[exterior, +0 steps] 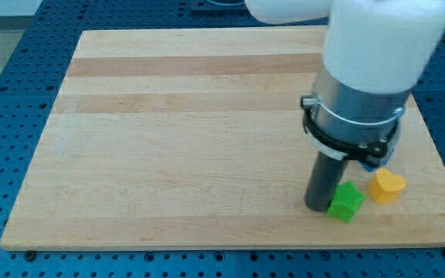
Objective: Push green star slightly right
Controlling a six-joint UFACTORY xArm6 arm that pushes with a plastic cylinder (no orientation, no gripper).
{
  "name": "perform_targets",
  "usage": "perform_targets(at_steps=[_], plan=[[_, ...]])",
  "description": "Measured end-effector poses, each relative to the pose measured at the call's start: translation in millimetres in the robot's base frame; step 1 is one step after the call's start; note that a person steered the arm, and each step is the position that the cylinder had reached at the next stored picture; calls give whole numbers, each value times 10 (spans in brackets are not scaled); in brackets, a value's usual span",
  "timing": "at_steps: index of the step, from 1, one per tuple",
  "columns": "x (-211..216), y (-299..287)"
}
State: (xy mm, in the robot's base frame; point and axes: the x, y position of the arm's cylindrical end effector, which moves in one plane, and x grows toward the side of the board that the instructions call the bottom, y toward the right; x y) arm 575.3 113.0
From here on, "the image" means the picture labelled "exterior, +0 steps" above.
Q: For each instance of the yellow heart block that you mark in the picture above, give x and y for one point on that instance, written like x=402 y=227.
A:
x=385 y=187

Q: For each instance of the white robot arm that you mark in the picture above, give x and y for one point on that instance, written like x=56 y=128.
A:
x=374 y=54

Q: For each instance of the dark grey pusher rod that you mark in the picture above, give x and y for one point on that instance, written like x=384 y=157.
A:
x=324 y=180

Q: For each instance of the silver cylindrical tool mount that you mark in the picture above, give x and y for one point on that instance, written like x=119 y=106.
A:
x=350 y=124

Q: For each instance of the green star block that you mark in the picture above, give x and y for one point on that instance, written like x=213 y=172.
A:
x=347 y=200

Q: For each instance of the wooden board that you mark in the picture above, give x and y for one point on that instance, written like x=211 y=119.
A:
x=192 y=139

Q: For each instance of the blue block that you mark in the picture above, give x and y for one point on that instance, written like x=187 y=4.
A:
x=378 y=163

